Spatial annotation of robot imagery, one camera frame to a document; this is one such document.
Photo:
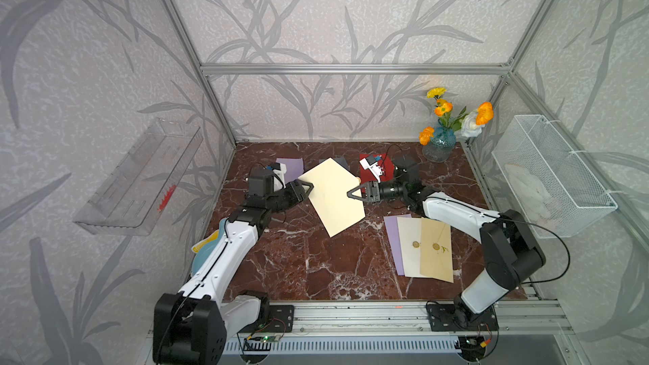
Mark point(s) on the clear acrylic wall shelf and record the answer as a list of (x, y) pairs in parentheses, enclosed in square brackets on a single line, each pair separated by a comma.
[(126, 202)]

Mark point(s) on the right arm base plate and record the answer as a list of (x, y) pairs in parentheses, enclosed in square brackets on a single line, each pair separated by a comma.
[(447, 317)]

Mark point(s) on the blue glass vase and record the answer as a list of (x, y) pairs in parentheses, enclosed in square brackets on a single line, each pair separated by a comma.
[(438, 143)]

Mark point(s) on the white wire basket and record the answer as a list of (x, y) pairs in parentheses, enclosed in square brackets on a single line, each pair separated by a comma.
[(533, 142)]

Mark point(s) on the right small circuit board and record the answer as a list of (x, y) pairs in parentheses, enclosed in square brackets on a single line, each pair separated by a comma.
[(473, 349)]

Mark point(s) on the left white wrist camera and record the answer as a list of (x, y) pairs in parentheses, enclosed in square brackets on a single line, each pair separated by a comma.
[(278, 172)]

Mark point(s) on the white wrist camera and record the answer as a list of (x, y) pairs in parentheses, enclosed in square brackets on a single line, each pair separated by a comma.
[(373, 165), (278, 172)]

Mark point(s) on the lilac envelope with gold seal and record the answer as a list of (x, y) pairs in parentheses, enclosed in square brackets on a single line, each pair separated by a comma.
[(294, 168)]

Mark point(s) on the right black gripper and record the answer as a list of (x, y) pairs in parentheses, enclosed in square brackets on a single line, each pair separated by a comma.
[(368, 191)]

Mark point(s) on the grey envelope with gold seal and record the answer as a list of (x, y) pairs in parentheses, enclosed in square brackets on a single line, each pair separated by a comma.
[(342, 162)]

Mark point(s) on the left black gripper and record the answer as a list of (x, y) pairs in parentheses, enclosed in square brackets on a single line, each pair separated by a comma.
[(296, 193)]

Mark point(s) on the tan kraft envelope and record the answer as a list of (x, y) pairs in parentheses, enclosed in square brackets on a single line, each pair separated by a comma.
[(436, 252)]

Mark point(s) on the red envelope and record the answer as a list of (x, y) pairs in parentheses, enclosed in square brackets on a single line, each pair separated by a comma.
[(388, 167)]

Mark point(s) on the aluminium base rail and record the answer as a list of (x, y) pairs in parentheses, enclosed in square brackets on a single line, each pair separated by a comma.
[(410, 318)]

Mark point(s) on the white cloth in basket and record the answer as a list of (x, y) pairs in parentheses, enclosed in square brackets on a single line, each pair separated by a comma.
[(532, 195)]

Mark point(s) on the cream white envelope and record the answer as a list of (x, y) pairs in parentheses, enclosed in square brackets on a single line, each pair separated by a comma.
[(410, 236)]

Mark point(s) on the horizontal aluminium frame bar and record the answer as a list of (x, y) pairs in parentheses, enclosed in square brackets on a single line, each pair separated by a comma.
[(354, 69)]

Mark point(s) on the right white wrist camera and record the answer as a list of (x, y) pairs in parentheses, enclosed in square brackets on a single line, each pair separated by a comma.
[(373, 165)]

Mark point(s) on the pale yellow envelope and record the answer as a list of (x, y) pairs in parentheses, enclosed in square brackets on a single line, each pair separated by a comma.
[(329, 196)]

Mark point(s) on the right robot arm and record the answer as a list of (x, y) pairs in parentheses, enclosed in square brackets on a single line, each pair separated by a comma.
[(511, 252)]

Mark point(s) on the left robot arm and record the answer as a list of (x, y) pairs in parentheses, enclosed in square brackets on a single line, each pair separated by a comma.
[(193, 325)]

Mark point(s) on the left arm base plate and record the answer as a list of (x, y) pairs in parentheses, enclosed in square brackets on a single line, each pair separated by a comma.
[(279, 320)]

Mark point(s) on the left green circuit board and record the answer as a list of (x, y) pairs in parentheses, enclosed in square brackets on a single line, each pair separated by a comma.
[(264, 339)]

